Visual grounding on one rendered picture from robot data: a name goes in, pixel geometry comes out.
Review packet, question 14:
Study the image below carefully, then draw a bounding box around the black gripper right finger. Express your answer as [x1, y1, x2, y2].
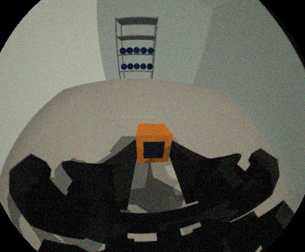
[169, 141, 241, 204]

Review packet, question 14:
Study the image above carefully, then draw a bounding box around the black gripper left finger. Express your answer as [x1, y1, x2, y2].
[61, 140, 136, 210]

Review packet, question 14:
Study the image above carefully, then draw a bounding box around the orange block with dark square mark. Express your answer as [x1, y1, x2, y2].
[136, 123, 172, 163]

